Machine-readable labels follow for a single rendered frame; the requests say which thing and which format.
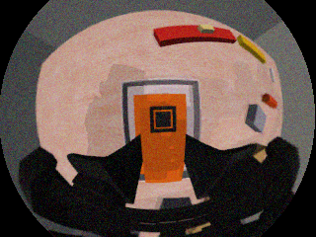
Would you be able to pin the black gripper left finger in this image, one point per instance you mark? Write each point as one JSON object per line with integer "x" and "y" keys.
{"x": 121, "y": 169}

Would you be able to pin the yellow rectangular bar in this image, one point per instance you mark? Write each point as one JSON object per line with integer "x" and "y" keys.
{"x": 251, "y": 48}

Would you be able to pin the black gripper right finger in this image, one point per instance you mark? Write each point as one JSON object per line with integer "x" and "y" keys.
{"x": 206, "y": 165}

